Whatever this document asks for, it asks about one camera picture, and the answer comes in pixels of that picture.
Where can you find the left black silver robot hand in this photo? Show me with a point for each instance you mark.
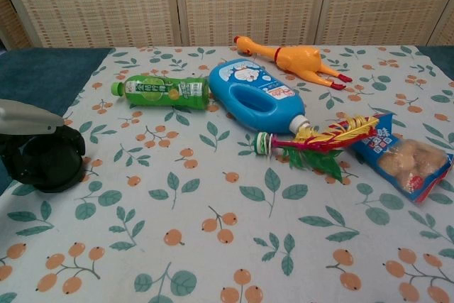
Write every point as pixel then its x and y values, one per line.
pixel 25 118

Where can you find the black bowl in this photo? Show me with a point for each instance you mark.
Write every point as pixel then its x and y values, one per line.
pixel 56 171

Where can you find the green tea bottle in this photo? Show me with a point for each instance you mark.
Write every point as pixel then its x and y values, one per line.
pixel 159 92

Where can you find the blue detergent bottle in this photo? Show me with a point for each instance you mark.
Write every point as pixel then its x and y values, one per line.
pixel 227 90

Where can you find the floral patterned tablecloth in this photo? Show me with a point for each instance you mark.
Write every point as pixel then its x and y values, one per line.
pixel 213 228

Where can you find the woven bamboo folding screen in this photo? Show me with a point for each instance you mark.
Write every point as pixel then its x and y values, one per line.
pixel 248 1

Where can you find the yellow rubber chicken toy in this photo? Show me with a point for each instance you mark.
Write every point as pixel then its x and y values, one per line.
pixel 298 56

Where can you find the colourful feather shuttlecock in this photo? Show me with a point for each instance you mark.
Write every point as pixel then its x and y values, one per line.
pixel 319 138

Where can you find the blue snack bag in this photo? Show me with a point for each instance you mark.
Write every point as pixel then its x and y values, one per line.
pixel 408 161

